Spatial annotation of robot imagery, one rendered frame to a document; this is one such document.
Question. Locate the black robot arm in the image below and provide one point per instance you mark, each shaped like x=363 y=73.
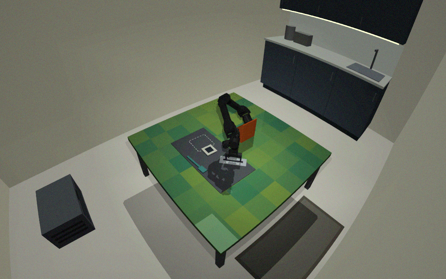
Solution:
x=229 y=126

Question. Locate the teal small trowel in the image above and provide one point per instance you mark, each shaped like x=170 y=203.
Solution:
x=201 y=168

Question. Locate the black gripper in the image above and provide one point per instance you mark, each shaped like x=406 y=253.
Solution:
x=233 y=152

